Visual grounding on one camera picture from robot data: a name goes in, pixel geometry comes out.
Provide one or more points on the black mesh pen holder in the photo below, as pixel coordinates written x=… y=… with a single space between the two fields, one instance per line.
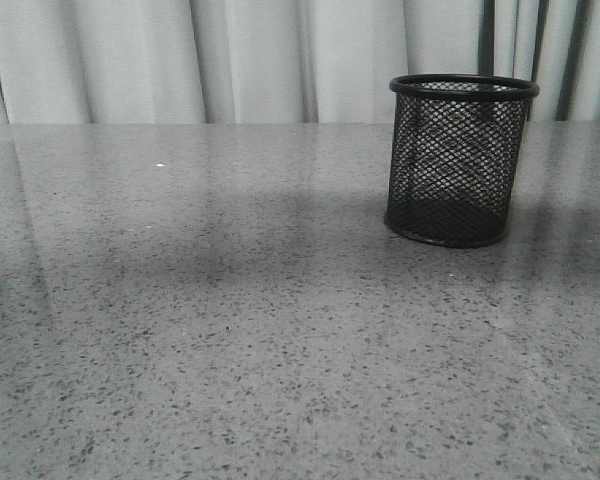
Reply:
x=455 y=148

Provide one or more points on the light grey curtain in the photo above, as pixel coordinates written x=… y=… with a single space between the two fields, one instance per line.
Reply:
x=64 y=62

